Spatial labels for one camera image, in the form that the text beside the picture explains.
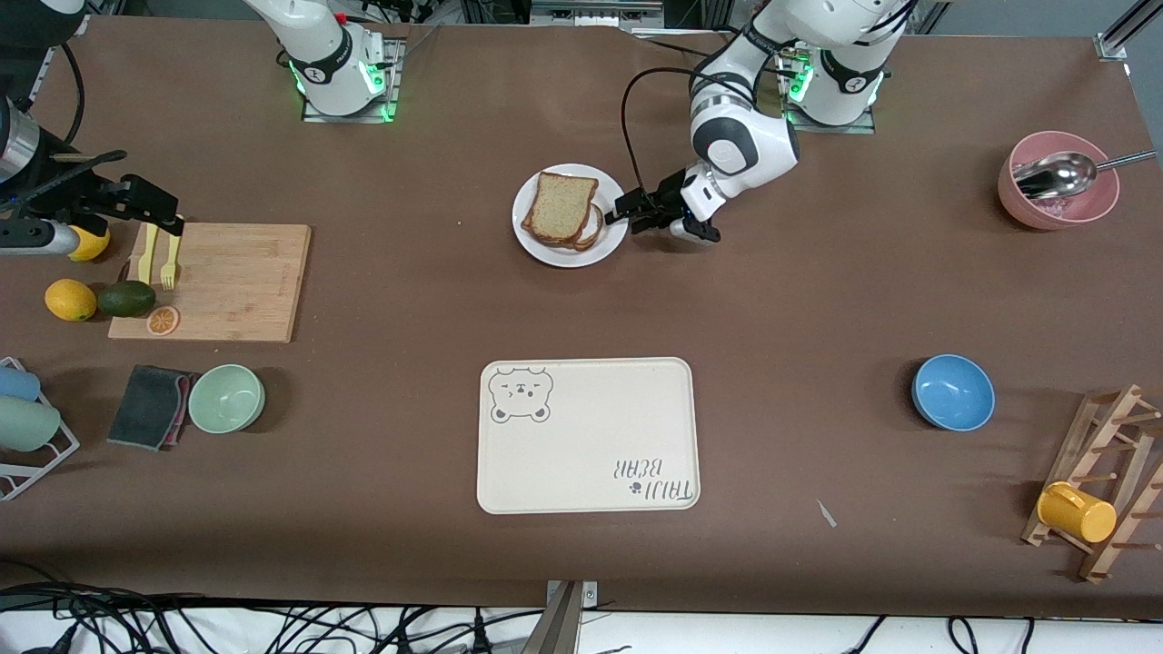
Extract yellow mug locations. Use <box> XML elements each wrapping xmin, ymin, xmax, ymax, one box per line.
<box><xmin>1038</xmin><ymin>481</ymin><xmax>1118</xmax><ymax>544</ymax></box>

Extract black cable on table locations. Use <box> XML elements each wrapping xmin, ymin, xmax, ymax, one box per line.
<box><xmin>636</xmin><ymin>27</ymin><xmax>750</xmax><ymax>57</ymax></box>

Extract white round plate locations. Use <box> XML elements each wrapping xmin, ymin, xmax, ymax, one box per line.
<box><xmin>512</xmin><ymin>163</ymin><xmax>630</xmax><ymax>269</ymax></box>

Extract wooden cutting board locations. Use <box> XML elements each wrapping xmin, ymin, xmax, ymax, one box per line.
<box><xmin>107</xmin><ymin>223</ymin><xmax>313</xmax><ymax>344</ymax></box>

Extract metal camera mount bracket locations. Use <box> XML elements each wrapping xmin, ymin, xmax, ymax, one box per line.
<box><xmin>518</xmin><ymin>580</ymin><xmax>601</xmax><ymax>654</ymax></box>

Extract white wire rack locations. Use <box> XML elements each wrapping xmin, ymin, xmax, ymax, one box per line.
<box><xmin>0</xmin><ymin>356</ymin><xmax>81</xmax><ymax>502</ymax></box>

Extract yellow lemon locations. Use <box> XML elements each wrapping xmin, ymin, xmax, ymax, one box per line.
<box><xmin>68</xmin><ymin>224</ymin><xmax>111</xmax><ymax>263</ymax></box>
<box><xmin>45</xmin><ymin>279</ymin><xmax>97</xmax><ymax>322</ymax></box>

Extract pink bowl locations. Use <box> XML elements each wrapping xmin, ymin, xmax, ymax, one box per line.
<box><xmin>998</xmin><ymin>132</ymin><xmax>1120</xmax><ymax>231</ymax></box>

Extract metal spoon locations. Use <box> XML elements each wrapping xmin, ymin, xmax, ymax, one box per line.
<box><xmin>1011</xmin><ymin>150</ymin><xmax>1159</xmax><ymax>201</ymax></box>

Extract yellow plastic fork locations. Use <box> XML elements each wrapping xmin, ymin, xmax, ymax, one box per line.
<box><xmin>160</xmin><ymin>218</ymin><xmax>184</xmax><ymax>292</ymax></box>

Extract clear ice cubes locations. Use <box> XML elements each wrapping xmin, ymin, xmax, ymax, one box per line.
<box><xmin>1031</xmin><ymin>193</ymin><xmax>1096</xmax><ymax>221</ymax></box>

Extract plain bread slice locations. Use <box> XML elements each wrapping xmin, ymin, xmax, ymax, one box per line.
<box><xmin>522</xmin><ymin>171</ymin><xmax>601</xmax><ymax>244</ymax></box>

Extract blue bowl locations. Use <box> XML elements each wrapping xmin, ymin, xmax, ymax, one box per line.
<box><xmin>911</xmin><ymin>354</ymin><xmax>996</xmax><ymax>431</ymax></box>

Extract grey cloth with pink edge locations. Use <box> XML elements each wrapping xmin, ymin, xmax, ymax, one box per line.
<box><xmin>107</xmin><ymin>365</ymin><xmax>199</xmax><ymax>451</ymax></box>

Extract pale green cup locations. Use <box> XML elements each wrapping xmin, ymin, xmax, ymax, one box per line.
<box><xmin>0</xmin><ymin>395</ymin><xmax>62</xmax><ymax>452</ymax></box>

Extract wooden peg drying rack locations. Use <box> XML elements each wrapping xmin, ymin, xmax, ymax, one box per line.
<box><xmin>1020</xmin><ymin>384</ymin><xmax>1163</xmax><ymax>584</ymax></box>

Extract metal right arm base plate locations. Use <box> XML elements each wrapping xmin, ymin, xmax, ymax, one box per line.
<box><xmin>302</xmin><ymin>36</ymin><xmax>405</xmax><ymax>124</ymax></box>

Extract black floor cable bundle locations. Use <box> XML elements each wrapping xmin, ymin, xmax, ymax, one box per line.
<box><xmin>0</xmin><ymin>559</ymin><xmax>546</xmax><ymax>654</ymax></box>

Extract light blue cup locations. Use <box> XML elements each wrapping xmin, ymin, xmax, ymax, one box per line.
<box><xmin>0</xmin><ymin>365</ymin><xmax>42</xmax><ymax>402</ymax></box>

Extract green avocado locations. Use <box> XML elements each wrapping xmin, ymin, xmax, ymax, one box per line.
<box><xmin>96</xmin><ymin>281</ymin><xmax>157</xmax><ymax>319</ymax></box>

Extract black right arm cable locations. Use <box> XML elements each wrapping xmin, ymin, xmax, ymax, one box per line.
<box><xmin>55</xmin><ymin>41</ymin><xmax>88</xmax><ymax>146</ymax></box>

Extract cream tray with bear print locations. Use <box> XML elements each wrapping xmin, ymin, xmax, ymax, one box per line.
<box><xmin>477</xmin><ymin>357</ymin><xmax>701</xmax><ymax>515</ymax></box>

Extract pale green bowl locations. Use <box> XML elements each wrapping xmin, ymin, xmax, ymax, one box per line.
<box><xmin>188</xmin><ymin>364</ymin><xmax>266</xmax><ymax>434</ymax></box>

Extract aluminium profile bar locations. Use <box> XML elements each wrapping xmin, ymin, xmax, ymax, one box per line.
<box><xmin>1095</xmin><ymin>0</ymin><xmax>1163</xmax><ymax>61</ymax></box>

